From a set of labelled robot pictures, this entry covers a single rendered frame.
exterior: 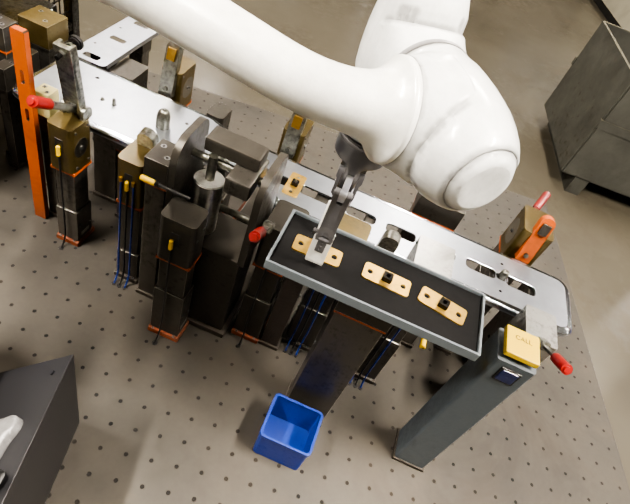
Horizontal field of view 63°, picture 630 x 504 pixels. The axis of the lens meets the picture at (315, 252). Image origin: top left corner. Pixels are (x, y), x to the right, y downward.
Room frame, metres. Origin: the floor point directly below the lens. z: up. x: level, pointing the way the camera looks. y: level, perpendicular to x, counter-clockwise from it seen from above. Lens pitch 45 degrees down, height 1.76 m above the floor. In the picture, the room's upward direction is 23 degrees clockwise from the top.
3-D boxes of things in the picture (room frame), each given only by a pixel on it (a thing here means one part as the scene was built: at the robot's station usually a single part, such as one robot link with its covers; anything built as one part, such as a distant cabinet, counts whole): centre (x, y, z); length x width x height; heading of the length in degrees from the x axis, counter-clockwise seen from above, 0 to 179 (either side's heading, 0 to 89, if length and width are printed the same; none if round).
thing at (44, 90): (0.83, 0.65, 0.88); 0.04 x 0.04 x 0.37; 89
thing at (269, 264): (0.61, -0.12, 1.16); 0.37 x 0.14 x 0.02; 89
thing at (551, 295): (0.96, 0.09, 1.00); 1.38 x 0.22 x 0.02; 89
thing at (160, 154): (0.74, 0.33, 0.91); 0.07 x 0.05 x 0.42; 179
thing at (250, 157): (0.75, 0.21, 0.94); 0.18 x 0.13 x 0.49; 89
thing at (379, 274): (0.62, -0.13, 1.17); 0.08 x 0.04 x 0.01; 88
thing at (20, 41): (0.80, 0.68, 0.95); 0.03 x 0.01 x 0.50; 89
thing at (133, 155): (0.75, 0.40, 0.88); 0.11 x 0.07 x 0.37; 179
